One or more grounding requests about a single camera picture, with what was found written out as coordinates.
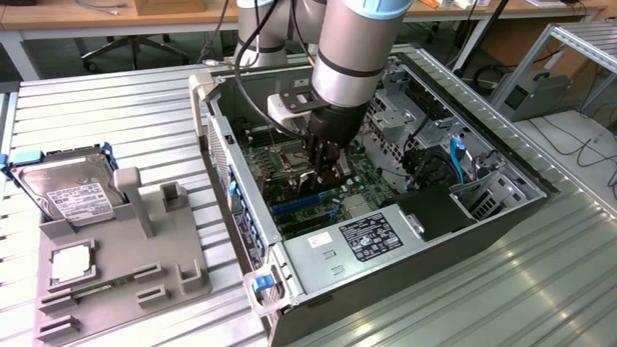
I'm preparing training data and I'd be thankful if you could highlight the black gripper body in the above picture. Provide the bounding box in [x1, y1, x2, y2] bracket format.
[307, 103, 371, 149]

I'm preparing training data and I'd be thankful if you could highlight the CPU socket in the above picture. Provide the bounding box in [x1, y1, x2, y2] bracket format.
[271, 140, 314, 171]

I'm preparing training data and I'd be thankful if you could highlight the green motherboard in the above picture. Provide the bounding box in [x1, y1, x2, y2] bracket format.
[238, 119, 401, 241]

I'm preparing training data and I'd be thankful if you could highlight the silver chipset heatsink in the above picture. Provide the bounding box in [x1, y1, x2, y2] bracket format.
[342, 194, 381, 220]

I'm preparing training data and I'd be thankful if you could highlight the blue expansion slot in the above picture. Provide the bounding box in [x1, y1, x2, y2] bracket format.
[270, 194, 325, 215]

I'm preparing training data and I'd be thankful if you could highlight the perforated silver disk cage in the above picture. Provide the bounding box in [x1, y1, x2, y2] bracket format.
[361, 90, 421, 171]

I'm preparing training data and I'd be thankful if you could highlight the black expansion slot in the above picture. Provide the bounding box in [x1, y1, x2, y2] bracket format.
[277, 211, 338, 228]

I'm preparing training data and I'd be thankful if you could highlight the silver power supply unit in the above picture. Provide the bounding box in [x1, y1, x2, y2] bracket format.
[282, 204, 427, 297]

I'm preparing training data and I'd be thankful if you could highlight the black plastic shroud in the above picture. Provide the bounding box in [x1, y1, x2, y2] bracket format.
[378, 184, 478, 242]

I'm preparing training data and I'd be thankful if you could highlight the open black PC case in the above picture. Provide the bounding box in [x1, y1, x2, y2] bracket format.
[186, 51, 562, 347]

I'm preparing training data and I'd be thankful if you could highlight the blue case latch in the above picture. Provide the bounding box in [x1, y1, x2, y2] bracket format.
[249, 274, 274, 291]

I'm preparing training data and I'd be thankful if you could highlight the black office chair base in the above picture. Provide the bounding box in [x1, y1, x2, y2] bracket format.
[402, 20, 441, 38]
[78, 32, 190, 72]

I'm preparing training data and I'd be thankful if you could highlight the silver disk bay tray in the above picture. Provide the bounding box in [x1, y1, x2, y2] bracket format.
[447, 169, 534, 222]

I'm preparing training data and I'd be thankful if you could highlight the wooden desk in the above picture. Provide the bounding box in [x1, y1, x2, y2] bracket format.
[0, 0, 242, 82]
[402, 0, 607, 69]

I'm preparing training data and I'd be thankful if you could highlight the grey box device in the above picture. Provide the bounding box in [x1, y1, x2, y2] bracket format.
[499, 71, 573, 123]

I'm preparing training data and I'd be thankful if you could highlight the brown cardboard box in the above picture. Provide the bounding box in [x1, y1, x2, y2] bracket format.
[133, 0, 209, 17]

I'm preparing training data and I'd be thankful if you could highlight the grey parts rack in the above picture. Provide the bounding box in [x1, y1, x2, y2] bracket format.
[33, 168, 213, 344]

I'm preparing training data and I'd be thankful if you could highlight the hard disk in blue carrier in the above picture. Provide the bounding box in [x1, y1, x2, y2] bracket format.
[0, 141, 129, 228]

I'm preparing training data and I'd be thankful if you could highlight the green RAM stick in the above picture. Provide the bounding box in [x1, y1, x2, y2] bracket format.
[66, 273, 145, 301]

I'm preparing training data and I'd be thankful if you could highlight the silver CPU chip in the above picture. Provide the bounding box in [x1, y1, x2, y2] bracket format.
[50, 247, 95, 283]

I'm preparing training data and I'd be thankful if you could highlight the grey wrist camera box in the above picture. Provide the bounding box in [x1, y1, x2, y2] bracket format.
[266, 90, 329, 135]

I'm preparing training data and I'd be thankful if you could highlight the black wire bundle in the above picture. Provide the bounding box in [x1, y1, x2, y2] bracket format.
[402, 146, 458, 191]

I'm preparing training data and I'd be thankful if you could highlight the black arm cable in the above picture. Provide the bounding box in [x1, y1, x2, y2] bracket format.
[233, 0, 317, 142]

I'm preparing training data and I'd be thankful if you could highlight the blue wire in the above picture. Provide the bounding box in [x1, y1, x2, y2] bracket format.
[450, 138, 469, 185]

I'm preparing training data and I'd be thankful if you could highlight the grey cable with metal plug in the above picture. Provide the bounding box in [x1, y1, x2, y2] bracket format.
[194, 0, 227, 69]

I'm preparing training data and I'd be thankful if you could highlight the coiled black cable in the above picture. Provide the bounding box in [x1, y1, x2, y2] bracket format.
[473, 64, 503, 91]

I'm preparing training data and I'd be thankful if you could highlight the thin black wire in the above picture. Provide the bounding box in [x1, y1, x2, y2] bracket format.
[527, 114, 617, 168]

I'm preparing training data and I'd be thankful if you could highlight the aluminium profile frame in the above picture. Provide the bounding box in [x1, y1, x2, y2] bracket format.
[486, 22, 617, 122]

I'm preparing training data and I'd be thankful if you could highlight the thin grey cable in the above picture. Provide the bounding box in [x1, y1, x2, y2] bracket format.
[74, 0, 130, 16]

